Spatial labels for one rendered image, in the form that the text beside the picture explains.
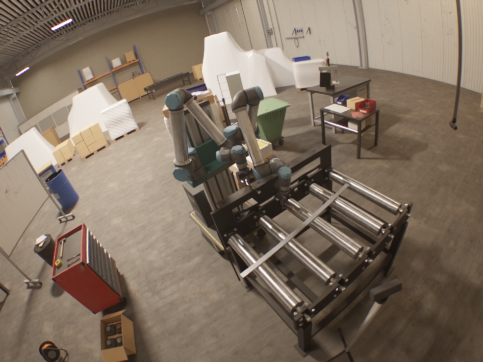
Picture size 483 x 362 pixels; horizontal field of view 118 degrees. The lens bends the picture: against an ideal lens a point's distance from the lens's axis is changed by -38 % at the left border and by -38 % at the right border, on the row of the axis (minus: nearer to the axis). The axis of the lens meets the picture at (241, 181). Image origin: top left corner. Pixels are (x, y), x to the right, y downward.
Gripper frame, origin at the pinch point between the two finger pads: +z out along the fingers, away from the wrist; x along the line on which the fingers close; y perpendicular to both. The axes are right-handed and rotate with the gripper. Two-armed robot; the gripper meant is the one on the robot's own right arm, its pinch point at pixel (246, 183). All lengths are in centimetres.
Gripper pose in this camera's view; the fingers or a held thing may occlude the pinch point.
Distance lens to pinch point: 192.9
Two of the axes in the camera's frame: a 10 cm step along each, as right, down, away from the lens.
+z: 2.2, 8.0, 5.6
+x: -8.3, 4.6, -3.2
